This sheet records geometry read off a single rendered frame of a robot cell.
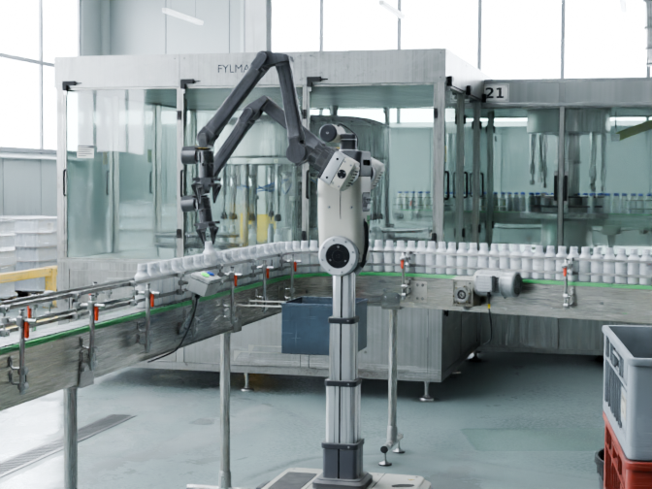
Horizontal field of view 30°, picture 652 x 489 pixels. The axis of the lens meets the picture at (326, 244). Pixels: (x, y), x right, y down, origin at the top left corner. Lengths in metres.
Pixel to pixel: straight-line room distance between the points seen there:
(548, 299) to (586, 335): 3.92
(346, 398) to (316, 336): 0.49
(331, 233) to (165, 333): 0.75
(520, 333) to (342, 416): 5.24
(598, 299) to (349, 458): 1.67
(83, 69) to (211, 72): 0.97
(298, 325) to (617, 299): 1.58
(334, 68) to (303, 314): 3.28
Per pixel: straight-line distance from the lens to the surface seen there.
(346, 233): 4.73
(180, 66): 8.59
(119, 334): 4.29
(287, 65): 4.66
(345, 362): 4.83
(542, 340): 9.97
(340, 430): 4.87
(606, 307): 5.94
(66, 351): 3.93
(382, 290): 6.42
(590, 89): 9.88
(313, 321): 5.24
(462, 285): 6.10
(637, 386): 2.67
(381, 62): 8.17
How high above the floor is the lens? 1.48
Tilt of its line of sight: 3 degrees down
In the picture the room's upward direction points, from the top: straight up
